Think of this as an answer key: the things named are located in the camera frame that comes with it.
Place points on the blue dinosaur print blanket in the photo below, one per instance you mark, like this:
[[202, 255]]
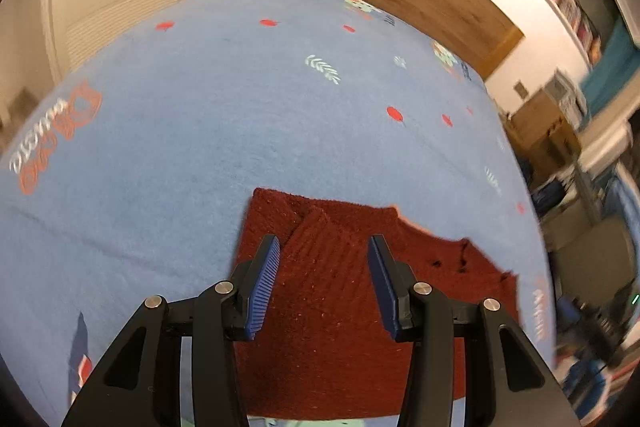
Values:
[[210, 117]]

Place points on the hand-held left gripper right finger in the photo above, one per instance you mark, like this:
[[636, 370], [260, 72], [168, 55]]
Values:
[[384, 287]]

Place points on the grey chair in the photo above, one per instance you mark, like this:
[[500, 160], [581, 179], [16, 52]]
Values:
[[590, 257]]

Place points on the dark blue bag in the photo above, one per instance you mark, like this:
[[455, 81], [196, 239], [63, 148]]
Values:
[[550, 196]]

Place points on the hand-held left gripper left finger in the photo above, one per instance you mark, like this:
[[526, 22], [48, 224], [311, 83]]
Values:
[[262, 287]]

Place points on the dark red knit sweater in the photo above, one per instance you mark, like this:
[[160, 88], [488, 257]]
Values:
[[330, 252]]

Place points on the teal curtain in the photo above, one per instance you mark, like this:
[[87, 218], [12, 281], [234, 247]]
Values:
[[615, 72]]

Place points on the wooden cabinet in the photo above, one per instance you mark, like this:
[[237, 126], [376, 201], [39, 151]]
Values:
[[542, 132]]

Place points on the grey wall switch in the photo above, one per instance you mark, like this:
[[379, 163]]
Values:
[[521, 89]]

